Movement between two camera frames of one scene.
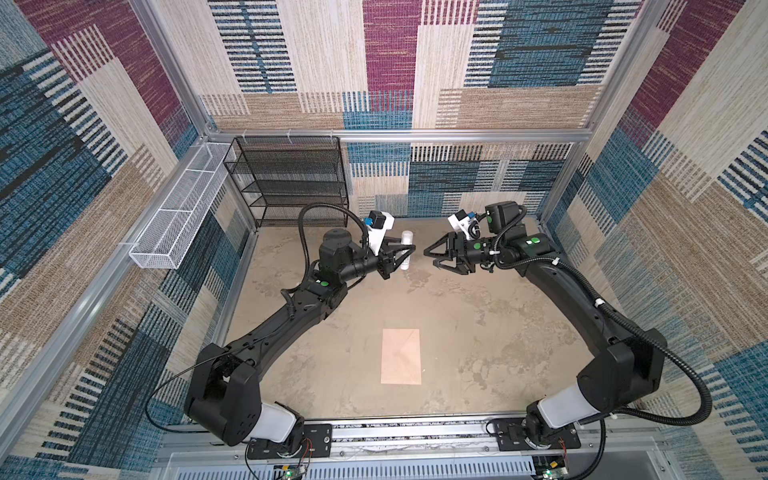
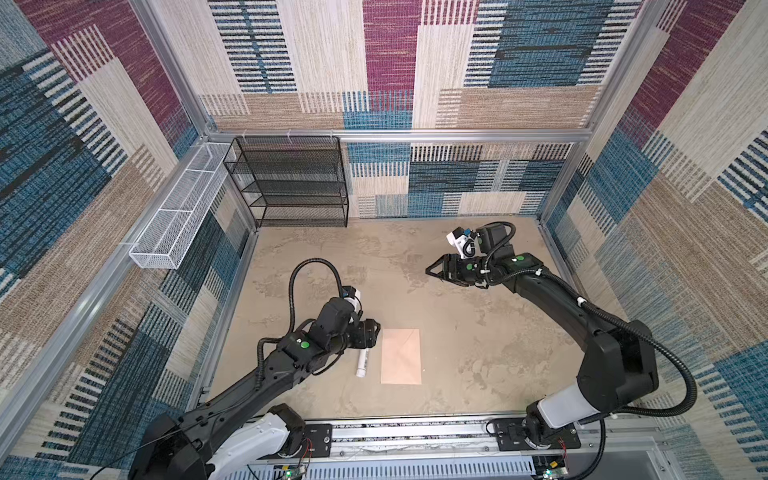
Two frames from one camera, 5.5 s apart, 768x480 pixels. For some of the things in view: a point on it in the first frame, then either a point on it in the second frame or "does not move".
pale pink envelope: [400, 359] does not move
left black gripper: [384, 260] -> [365, 334]
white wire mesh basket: [161, 243] does not move
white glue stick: [407, 238] -> [362, 362]
